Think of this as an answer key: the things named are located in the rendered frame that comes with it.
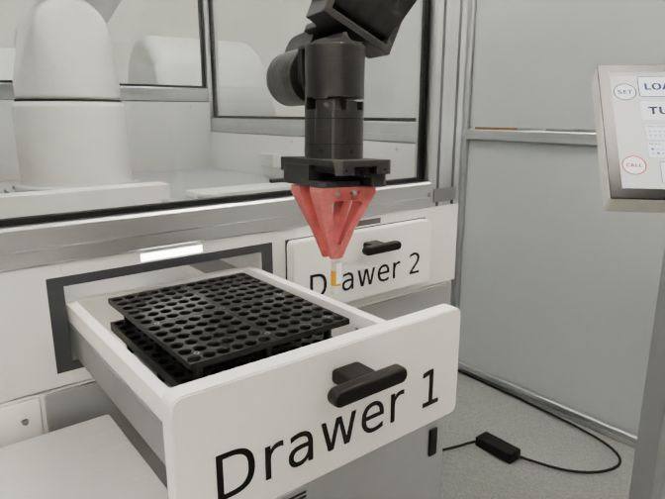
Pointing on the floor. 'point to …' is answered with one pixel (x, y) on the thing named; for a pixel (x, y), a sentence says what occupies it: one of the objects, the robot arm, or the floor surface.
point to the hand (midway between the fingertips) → (332, 249)
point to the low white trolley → (78, 465)
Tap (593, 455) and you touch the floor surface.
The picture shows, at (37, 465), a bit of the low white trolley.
